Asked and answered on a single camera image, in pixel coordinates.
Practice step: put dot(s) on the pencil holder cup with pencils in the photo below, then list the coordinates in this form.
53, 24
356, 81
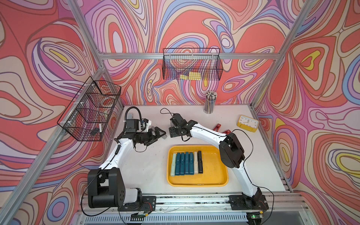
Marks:
210, 101

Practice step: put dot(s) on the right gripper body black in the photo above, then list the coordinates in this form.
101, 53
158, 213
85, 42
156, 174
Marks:
175, 131

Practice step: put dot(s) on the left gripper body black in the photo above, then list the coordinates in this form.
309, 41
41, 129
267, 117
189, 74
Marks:
143, 138

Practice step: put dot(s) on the yellow sticky notes in basket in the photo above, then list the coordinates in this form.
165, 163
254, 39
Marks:
191, 76

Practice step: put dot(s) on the black wire basket left wall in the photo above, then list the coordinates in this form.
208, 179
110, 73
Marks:
89, 112

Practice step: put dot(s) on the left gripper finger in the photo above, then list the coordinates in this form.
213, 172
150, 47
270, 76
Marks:
153, 138
159, 131

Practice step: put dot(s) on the black pruning pliers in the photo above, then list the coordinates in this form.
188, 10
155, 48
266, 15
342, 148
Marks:
200, 162

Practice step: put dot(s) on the black wire basket back wall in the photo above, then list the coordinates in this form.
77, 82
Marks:
181, 61

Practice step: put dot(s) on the pale green pruning pliers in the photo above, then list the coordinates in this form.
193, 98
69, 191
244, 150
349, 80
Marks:
173, 165

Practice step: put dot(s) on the aluminium front rail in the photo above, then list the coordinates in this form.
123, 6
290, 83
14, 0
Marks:
214, 208

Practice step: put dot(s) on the dark teal pruning pliers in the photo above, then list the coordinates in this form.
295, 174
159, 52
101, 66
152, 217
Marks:
177, 166

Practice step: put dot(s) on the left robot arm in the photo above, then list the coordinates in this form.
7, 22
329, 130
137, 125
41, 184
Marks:
106, 188

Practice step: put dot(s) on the yellow plastic storage tray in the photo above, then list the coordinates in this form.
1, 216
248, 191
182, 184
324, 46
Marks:
215, 173

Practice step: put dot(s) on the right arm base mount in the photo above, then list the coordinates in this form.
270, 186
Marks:
243, 202

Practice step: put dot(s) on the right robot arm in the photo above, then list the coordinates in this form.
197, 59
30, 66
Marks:
230, 149

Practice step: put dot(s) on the yellow alarm clock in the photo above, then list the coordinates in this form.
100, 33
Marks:
248, 123

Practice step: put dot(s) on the beige pruning pliers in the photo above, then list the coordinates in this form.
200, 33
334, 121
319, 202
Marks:
196, 170

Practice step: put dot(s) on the black wire basket wall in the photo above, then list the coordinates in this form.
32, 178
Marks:
181, 61
89, 112

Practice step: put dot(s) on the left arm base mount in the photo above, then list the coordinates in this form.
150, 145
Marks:
144, 204

